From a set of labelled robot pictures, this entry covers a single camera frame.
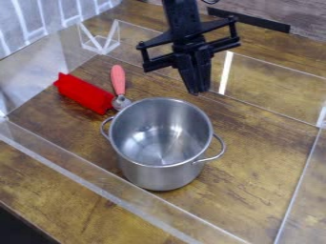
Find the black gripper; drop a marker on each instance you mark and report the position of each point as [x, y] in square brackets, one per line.
[191, 50]

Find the spatula with pink handle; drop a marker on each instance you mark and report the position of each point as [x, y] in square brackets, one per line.
[120, 102]

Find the silver steel pot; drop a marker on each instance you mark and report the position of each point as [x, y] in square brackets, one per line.
[160, 135]

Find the red rectangular block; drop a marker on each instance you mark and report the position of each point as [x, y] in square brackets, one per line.
[88, 95]

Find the clear acrylic enclosure wall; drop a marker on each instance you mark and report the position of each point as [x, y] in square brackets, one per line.
[261, 192]

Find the black strip on table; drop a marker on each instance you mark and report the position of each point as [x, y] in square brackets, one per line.
[247, 19]

